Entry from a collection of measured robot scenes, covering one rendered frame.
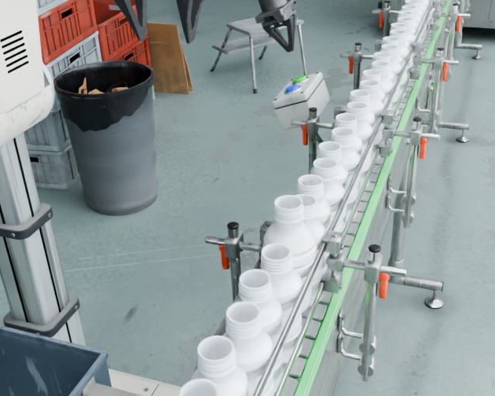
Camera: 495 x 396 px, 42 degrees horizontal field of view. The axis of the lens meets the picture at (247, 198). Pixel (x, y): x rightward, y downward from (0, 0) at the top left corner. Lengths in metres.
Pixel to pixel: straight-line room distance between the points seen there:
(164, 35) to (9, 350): 3.45
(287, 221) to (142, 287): 1.91
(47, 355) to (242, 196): 2.26
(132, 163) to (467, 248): 1.53
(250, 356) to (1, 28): 0.73
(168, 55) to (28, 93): 3.23
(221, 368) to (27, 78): 0.76
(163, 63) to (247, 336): 3.88
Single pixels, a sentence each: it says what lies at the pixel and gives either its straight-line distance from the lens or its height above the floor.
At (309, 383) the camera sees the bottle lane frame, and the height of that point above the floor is 1.00.
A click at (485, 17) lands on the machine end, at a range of 5.60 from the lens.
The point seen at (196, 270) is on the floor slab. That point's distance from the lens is 2.73.
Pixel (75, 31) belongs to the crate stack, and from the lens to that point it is 3.52.
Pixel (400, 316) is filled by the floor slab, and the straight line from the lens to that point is 2.51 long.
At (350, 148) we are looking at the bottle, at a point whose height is 1.14.
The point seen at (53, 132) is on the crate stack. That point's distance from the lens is 3.35.
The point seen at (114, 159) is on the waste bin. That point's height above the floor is 0.31.
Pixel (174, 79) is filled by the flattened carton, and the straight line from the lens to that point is 4.53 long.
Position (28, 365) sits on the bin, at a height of 0.88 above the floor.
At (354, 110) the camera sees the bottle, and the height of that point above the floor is 1.16.
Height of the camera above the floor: 1.61
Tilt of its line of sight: 30 degrees down
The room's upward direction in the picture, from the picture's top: 3 degrees counter-clockwise
